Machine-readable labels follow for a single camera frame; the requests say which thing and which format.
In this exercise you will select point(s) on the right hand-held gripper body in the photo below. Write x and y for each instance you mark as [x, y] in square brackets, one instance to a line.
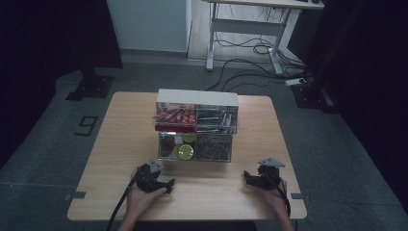
[268, 179]

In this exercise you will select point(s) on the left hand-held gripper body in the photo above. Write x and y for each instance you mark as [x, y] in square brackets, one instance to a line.
[147, 179]

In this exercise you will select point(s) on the clear acrylic organizer box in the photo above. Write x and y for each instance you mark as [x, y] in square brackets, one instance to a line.
[196, 97]

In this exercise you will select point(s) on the person's right hand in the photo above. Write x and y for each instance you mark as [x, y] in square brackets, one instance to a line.
[274, 197]

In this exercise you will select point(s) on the person's left hand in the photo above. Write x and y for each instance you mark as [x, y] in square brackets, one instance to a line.
[139, 200]

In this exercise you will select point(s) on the grey tape strip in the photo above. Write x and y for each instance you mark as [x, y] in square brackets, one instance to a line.
[76, 195]
[299, 196]

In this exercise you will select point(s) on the large yellow round capsule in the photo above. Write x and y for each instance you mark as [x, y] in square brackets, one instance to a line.
[185, 152]

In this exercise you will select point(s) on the small yellow round capsule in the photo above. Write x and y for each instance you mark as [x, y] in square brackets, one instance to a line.
[189, 138]

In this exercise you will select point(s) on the pile of red packets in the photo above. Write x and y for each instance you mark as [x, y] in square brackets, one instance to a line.
[175, 119]

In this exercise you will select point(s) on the pile of dark silver packets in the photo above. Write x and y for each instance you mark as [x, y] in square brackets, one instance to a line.
[215, 121]

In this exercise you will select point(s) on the black stand base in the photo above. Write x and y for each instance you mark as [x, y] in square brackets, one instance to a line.
[312, 96]
[93, 86]

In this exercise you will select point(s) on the white power strip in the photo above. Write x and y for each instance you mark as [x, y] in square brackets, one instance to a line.
[295, 82]

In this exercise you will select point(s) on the white metal desk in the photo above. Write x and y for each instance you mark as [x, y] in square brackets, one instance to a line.
[247, 27]

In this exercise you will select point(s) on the white cabinet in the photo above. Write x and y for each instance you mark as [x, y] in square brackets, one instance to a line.
[150, 25]

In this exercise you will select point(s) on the dark curtain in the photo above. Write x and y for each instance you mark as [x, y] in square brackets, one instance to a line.
[372, 64]
[48, 48]

